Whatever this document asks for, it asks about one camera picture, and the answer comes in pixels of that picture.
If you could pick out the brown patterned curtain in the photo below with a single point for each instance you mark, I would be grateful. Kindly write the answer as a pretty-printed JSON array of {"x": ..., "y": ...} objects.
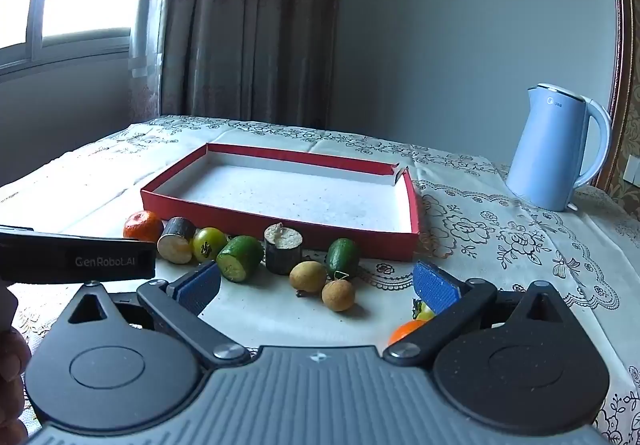
[{"x": 240, "y": 25}]

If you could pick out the eggplant chunk with pale top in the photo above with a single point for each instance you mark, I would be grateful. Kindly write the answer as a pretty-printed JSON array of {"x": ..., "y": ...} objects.
[{"x": 283, "y": 252}]

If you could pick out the tangerine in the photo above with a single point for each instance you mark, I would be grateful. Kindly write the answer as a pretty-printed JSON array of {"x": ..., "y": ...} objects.
[
  {"x": 142, "y": 226},
  {"x": 404, "y": 332}
]

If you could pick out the light blue electric kettle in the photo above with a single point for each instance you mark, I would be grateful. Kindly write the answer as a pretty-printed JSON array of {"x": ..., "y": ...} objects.
[{"x": 545, "y": 150}]

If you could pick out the green tomato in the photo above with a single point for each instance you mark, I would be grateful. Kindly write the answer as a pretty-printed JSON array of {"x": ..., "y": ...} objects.
[
  {"x": 210, "y": 244},
  {"x": 425, "y": 312}
]

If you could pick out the person's left hand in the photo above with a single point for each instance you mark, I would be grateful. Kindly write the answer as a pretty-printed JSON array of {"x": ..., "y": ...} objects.
[{"x": 10, "y": 360}]

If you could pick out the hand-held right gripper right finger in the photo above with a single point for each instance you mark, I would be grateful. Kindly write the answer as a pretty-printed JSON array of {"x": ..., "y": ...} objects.
[{"x": 439, "y": 289}]

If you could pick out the brown longan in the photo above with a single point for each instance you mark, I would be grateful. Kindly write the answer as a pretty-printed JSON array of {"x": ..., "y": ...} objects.
[
  {"x": 338, "y": 295},
  {"x": 307, "y": 276}
]

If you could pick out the red cardboard box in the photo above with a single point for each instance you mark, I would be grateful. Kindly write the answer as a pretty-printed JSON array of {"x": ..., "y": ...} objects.
[{"x": 300, "y": 195}]

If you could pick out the cut green cucumber piece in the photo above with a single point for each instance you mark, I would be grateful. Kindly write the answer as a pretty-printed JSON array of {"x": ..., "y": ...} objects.
[{"x": 241, "y": 256}]

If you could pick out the dark eggplant chunk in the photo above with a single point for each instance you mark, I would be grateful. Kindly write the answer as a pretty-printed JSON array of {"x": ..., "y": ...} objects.
[{"x": 176, "y": 241}]

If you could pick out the small green avocado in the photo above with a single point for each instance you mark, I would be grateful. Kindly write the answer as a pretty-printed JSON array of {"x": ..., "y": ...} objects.
[{"x": 342, "y": 257}]

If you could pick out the brown wooden frame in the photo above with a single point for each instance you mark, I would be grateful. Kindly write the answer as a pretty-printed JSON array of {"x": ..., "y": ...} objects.
[{"x": 622, "y": 25}]

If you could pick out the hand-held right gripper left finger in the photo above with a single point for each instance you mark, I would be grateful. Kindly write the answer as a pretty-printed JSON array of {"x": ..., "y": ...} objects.
[{"x": 201, "y": 286}]

